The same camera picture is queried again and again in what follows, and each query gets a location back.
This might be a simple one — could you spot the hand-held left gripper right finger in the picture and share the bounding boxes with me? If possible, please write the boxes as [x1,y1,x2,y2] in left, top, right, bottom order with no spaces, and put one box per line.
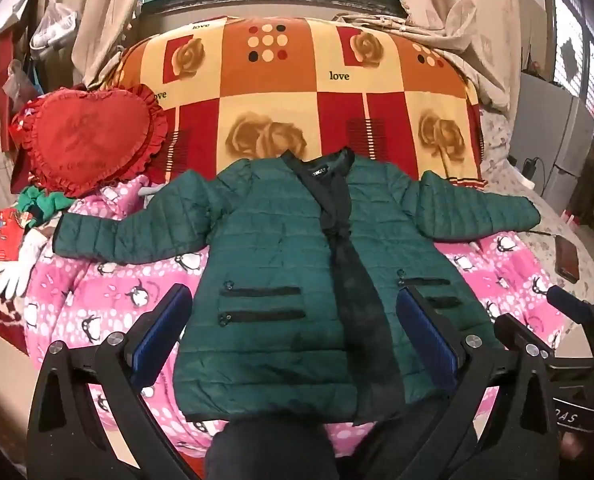
[396,285,562,480]

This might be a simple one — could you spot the brown wallet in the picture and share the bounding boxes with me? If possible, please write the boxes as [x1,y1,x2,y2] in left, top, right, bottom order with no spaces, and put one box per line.
[555,236,584,284]

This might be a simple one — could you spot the white plastic bag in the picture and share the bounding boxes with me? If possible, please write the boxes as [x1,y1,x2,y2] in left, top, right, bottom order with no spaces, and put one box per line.
[28,0,79,52]

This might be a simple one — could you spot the beige curtain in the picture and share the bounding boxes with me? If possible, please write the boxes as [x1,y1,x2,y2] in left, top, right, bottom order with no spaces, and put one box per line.
[42,0,154,92]
[396,0,548,108]

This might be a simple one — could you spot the person's legs in dark pants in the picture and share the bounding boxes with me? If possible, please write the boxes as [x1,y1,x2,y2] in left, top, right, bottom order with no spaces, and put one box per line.
[202,395,478,480]

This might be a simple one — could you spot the white glove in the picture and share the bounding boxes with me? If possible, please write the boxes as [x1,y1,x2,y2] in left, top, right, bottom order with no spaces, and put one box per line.
[0,229,51,299]

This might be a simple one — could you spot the white floral bedsheet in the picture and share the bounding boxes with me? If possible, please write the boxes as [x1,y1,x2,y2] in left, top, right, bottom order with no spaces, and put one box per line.
[477,102,594,311]

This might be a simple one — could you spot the green cloth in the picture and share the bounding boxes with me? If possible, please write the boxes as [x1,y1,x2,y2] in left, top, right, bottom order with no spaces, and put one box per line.
[17,187,78,226]

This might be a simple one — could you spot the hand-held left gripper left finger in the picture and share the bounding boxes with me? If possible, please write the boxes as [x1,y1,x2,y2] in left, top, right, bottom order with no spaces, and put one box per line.
[26,283,194,480]

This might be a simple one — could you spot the black cable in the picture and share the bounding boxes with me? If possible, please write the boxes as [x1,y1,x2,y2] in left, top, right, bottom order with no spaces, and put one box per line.
[527,157,560,238]

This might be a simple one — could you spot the green puffer jacket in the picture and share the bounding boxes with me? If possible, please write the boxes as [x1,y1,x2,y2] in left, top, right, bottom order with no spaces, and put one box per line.
[52,147,542,423]

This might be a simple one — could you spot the red printed bag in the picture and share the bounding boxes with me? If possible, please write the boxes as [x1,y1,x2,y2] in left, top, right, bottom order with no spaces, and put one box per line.
[0,207,34,263]

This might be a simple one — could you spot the red heart-shaped pillow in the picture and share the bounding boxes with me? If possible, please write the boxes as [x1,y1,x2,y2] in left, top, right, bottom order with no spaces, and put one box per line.
[9,85,170,198]

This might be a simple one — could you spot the red wall hanging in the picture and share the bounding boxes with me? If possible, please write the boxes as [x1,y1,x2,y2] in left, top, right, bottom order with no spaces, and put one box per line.
[0,25,40,153]

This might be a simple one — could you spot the pink penguin blanket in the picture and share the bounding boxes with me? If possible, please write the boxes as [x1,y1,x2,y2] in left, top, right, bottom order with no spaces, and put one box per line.
[0,175,578,461]

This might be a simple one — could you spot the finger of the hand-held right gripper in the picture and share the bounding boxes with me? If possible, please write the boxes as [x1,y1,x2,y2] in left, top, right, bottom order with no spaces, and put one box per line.
[493,312,558,358]
[548,285,594,326]

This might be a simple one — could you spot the lattice window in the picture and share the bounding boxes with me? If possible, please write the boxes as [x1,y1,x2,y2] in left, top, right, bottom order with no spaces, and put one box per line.
[552,0,594,153]

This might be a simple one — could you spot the rose-printed checked blanket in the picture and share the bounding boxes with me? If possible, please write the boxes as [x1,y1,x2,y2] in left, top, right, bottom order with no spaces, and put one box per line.
[99,16,488,191]

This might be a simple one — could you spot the grey cabinet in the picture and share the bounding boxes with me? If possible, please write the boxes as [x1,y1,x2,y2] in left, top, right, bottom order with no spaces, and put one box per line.
[516,71,594,183]

